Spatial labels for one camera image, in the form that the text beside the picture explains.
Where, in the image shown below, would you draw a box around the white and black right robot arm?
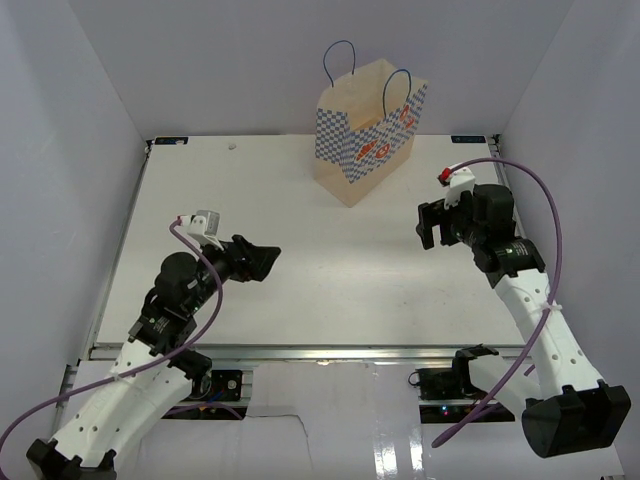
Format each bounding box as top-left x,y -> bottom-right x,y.
416,184 -> 631,458

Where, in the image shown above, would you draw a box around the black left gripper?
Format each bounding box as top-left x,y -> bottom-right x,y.
186,233 -> 280,314

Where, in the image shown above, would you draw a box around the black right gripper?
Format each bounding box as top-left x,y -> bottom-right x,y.
417,188 -> 485,250

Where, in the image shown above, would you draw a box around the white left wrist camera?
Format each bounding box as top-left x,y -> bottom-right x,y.
177,210 -> 223,250

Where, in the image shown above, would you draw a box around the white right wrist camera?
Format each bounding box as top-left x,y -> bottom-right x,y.
438,166 -> 476,210

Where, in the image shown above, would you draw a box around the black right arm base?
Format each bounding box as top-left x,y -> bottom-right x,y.
407,367 -> 485,425

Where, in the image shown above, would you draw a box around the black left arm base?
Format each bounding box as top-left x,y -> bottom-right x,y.
185,370 -> 244,402

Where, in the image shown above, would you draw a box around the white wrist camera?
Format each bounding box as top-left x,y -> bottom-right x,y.
438,166 -> 476,210
177,210 -> 223,250

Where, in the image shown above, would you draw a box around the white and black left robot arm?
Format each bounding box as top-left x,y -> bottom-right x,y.
26,235 -> 281,479

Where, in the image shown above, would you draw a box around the checkered paper bag blue handles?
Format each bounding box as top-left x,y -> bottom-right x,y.
313,49 -> 428,207

